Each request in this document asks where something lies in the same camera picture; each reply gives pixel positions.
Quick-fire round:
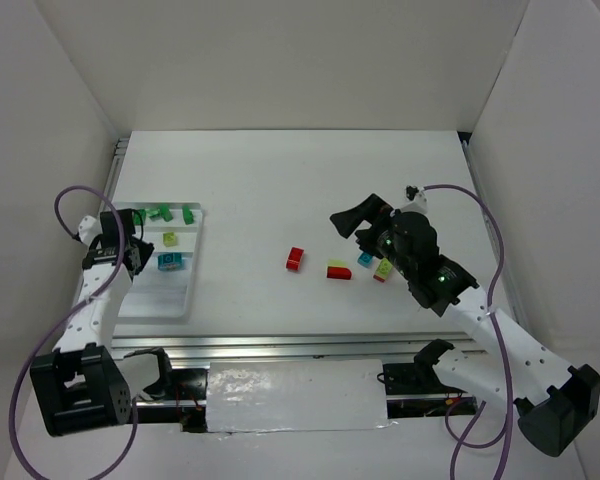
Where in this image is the teal small lego brick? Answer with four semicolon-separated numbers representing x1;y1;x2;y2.
357;252;374;268

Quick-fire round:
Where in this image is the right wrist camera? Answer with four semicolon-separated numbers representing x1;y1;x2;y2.
400;185;428;215

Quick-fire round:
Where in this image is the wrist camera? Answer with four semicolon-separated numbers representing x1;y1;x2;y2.
400;185;428;215
77;215;102;247

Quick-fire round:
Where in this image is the green tree lego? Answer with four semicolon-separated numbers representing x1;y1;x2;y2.
158;204;173;222

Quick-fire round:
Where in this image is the white taped panel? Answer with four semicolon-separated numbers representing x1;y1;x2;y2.
206;359;389;433

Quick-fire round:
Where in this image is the aluminium rail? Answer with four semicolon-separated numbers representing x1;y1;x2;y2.
113;332;483;361

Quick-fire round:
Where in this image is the round teal lego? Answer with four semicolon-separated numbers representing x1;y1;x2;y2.
157;252;184;272

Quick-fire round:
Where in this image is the red flower lego brick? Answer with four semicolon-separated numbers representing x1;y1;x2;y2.
285;247;304;273

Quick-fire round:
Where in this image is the lime slope lego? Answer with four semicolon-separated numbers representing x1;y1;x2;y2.
327;259;347;268

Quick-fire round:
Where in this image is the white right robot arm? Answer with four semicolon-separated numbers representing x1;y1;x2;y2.
330;193;600;457

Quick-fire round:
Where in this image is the red half-round lego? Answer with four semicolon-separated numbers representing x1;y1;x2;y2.
326;266;352;280

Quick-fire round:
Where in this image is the dark green lego brick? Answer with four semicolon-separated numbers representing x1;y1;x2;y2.
182;205;195;225

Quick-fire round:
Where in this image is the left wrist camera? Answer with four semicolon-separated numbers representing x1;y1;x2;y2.
77;215;102;247

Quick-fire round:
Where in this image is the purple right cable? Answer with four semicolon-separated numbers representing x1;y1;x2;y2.
422;183;514;480

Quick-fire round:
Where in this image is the white compartment tray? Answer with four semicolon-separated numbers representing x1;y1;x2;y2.
114;202;204;324

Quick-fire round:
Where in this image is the purple cable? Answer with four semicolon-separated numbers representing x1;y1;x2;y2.
9;185;141;480
422;183;514;480

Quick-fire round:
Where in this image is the lime green lego brick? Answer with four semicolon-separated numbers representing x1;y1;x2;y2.
162;232;178;247

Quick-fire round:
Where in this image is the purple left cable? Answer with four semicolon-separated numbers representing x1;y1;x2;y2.
9;185;141;480

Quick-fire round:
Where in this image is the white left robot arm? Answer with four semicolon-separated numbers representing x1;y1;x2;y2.
29;209;173;437

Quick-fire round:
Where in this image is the lime and red lego brick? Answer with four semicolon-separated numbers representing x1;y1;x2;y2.
373;258;393;283

